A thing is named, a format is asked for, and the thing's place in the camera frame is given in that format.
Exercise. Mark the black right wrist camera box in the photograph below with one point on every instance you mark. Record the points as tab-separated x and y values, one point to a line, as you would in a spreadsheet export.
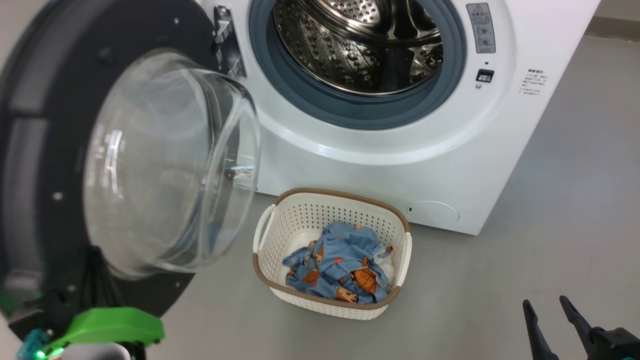
617	345

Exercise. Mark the round white filter cover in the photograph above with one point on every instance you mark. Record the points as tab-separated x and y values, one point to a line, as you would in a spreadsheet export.
434	213

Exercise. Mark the blue cartoon print garment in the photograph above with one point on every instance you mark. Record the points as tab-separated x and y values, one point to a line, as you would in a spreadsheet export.
340	265

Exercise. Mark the grey warning sticker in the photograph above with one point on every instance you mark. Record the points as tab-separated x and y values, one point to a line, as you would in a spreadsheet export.
481	27

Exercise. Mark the white garment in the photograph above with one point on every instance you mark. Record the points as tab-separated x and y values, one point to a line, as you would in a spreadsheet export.
386	270

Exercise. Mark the stainless steel washing machine drum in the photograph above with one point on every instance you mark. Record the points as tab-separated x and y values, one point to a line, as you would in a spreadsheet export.
350	50

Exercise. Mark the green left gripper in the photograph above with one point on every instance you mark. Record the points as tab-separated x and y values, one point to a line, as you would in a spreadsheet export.
110	325

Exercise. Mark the grey rubber door gasket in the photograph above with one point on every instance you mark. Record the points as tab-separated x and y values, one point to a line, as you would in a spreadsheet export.
310	100

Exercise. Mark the white front-load washing machine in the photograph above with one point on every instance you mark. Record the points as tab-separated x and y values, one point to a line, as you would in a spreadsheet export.
400	165

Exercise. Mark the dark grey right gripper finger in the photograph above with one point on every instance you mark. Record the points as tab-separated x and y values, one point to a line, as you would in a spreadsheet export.
580	325
539	335

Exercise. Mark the cream perforated laundry basket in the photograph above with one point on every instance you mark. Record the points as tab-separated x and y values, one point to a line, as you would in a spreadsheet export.
300	215

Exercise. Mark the metal door hinge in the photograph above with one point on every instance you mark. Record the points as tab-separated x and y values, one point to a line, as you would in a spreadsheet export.
227	45

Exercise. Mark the black round glass washer door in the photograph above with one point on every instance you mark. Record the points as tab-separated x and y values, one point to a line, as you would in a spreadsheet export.
55	125

